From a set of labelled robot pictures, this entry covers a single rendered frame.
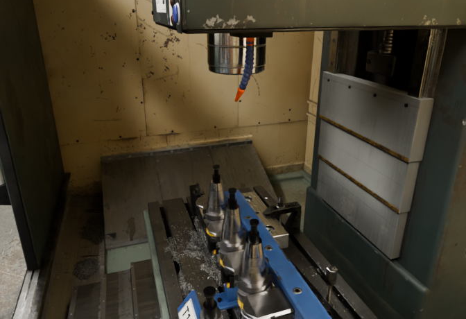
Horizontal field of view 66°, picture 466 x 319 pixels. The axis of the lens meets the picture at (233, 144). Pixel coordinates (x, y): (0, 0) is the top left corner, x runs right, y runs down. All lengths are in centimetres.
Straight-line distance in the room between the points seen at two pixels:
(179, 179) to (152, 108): 42
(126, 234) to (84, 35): 98
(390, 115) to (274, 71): 115
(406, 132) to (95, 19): 148
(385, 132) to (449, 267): 42
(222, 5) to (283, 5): 12
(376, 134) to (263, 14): 64
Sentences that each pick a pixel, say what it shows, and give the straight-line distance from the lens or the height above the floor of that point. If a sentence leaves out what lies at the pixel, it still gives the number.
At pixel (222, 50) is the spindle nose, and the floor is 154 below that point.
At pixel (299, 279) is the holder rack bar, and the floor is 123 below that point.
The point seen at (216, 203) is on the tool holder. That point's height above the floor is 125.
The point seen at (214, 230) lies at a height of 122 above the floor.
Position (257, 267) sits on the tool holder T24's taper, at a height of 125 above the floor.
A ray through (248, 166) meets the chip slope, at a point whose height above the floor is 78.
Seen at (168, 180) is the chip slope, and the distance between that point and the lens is 198.
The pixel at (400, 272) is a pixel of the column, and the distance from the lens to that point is 129.
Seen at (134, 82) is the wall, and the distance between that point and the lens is 199.
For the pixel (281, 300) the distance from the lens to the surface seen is 61.
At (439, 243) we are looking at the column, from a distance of 117.
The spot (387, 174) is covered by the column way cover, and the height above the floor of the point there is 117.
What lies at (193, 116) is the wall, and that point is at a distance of 208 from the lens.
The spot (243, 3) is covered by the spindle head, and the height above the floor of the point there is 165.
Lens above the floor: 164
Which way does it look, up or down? 21 degrees down
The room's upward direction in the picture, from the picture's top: straight up
